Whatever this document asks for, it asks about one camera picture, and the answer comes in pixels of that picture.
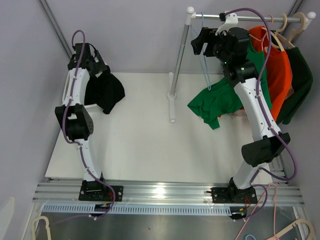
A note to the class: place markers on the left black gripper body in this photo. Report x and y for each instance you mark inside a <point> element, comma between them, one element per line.
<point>97,66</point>

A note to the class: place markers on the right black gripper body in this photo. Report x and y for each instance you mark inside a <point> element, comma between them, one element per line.
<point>215,46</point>

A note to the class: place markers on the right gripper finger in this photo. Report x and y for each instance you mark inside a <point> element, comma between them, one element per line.
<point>197,48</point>
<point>203,37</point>

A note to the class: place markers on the black t shirt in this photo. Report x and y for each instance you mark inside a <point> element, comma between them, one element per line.
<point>104,90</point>

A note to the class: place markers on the blue wire hanger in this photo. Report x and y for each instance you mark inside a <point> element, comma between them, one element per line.
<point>202,60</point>

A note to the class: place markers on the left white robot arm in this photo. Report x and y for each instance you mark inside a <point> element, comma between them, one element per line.
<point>75,122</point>

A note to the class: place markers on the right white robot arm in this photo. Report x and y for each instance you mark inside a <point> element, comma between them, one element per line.
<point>268,140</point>

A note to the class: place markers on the orange t shirt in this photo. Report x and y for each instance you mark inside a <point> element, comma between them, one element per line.
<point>277,75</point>

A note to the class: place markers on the dark green t shirt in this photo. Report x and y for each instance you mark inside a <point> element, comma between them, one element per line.
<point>302,80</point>

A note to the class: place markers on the wooden hanger on floor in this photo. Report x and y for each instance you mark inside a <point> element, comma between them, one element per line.
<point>291,226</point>

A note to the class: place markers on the white perforated basket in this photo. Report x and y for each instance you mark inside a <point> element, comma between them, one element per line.
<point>90,106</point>

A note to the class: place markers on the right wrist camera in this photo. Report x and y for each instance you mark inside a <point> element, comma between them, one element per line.
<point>229,21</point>

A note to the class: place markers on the pink wire hanger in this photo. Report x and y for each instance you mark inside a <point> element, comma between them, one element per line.
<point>261,40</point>

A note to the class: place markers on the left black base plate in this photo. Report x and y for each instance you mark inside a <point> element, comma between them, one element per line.
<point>100,193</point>

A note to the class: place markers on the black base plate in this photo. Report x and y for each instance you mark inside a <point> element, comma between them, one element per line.
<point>100,193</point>
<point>228,195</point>

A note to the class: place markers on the aluminium mounting rail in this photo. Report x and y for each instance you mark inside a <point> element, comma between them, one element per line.
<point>135,192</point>

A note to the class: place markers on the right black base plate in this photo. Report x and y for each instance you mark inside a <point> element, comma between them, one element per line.
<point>228,195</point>

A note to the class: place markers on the white slotted cable duct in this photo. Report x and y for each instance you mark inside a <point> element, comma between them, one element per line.
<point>138,209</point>

